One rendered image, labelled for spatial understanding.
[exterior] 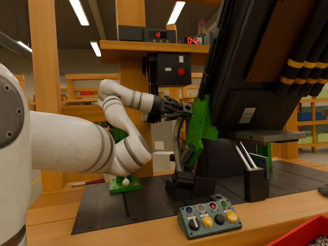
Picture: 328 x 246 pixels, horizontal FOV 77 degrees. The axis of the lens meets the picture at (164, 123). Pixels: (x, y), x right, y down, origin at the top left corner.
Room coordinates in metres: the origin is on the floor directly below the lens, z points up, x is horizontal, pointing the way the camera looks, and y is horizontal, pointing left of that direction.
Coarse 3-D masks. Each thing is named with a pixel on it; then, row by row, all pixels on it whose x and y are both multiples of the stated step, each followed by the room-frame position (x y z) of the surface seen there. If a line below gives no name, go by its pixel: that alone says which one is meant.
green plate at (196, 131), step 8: (208, 96) 0.75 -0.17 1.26; (200, 104) 0.79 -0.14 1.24; (208, 104) 0.76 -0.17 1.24; (200, 112) 0.77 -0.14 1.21; (208, 112) 0.76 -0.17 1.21; (192, 120) 0.82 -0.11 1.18; (200, 120) 0.76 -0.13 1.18; (208, 120) 0.76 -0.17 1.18; (192, 128) 0.81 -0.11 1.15; (200, 128) 0.74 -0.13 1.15; (208, 128) 0.76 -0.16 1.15; (216, 128) 0.77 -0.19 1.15; (192, 136) 0.79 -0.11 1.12; (200, 136) 0.74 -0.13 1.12; (208, 136) 0.76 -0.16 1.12; (216, 136) 0.77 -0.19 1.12
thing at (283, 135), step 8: (232, 136) 0.75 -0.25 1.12; (240, 136) 0.71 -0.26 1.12; (248, 136) 0.67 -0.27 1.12; (256, 136) 0.63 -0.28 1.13; (264, 136) 0.60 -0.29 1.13; (272, 136) 0.61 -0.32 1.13; (280, 136) 0.62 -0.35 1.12; (288, 136) 0.63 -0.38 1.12; (296, 136) 0.63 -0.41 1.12; (304, 136) 0.64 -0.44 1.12; (264, 144) 0.60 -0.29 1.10
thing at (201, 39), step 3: (183, 36) 1.04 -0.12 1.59; (186, 36) 1.04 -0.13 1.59; (180, 39) 1.05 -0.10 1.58; (183, 39) 1.04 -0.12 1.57; (186, 39) 1.04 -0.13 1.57; (189, 39) 1.04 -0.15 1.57; (192, 39) 1.05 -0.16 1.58; (201, 39) 1.06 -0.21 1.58; (180, 42) 1.06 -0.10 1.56; (183, 42) 1.04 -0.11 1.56; (186, 42) 1.04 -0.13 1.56; (189, 42) 1.04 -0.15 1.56; (192, 42) 1.05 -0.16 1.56; (195, 42) 1.05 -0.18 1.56; (201, 42) 1.06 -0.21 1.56
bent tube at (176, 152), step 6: (186, 108) 0.87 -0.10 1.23; (180, 120) 0.88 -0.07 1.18; (180, 126) 0.90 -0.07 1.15; (174, 132) 0.90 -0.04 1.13; (174, 138) 0.89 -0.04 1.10; (174, 144) 0.86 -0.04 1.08; (174, 150) 0.84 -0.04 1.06; (180, 150) 0.84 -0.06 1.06; (174, 156) 0.83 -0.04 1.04; (180, 162) 0.79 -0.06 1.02; (180, 168) 0.77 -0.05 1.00
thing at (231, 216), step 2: (228, 212) 0.53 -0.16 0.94; (230, 212) 0.53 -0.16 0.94; (232, 212) 0.53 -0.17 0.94; (234, 212) 0.54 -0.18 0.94; (226, 214) 0.53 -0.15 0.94; (228, 214) 0.53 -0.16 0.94; (230, 214) 0.53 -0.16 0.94; (232, 214) 0.53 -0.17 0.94; (234, 214) 0.53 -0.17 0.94; (236, 214) 0.53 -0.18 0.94; (226, 216) 0.53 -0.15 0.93; (228, 216) 0.52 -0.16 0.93; (230, 216) 0.52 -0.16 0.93; (232, 216) 0.52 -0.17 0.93; (234, 216) 0.53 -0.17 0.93; (236, 216) 0.53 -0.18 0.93; (228, 218) 0.52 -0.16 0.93; (230, 218) 0.52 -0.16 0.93; (232, 218) 0.52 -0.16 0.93; (234, 218) 0.52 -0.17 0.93; (236, 218) 0.52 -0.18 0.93; (228, 220) 0.52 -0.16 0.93; (230, 220) 0.52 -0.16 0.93; (232, 220) 0.52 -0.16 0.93; (234, 220) 0.52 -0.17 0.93; (236, 220) 0.52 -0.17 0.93
